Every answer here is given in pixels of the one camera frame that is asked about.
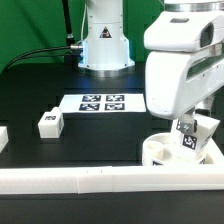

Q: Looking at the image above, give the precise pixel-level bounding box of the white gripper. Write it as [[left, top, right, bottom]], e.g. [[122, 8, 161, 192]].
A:
[[144, 16, 224, 135]]

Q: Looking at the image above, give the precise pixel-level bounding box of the white round stool seat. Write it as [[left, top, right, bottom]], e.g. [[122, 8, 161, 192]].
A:
[[142, 133, 216, 166]]

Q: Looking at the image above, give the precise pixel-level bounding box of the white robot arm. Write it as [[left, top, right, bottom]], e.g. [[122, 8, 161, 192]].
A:
[[79, 0, 224, 134]]

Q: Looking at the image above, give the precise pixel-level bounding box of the white U-shaped fence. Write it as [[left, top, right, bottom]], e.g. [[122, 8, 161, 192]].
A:
[[0, 141, 224, 195]]

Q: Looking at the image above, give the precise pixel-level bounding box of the white marker sheet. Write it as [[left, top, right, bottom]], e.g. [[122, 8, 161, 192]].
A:
[[59, 93, 146, 113]]

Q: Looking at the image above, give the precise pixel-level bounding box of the black vertical pole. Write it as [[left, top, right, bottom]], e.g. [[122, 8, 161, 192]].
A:
[[62, 0, 75, 64]]

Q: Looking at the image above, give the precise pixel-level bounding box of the white block left edge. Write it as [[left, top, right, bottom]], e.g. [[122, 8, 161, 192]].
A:
[[0, 126, 8, 153]]

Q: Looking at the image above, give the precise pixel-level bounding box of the black cable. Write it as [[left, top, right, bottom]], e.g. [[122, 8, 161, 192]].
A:
[[1, 45, 84, 74]]

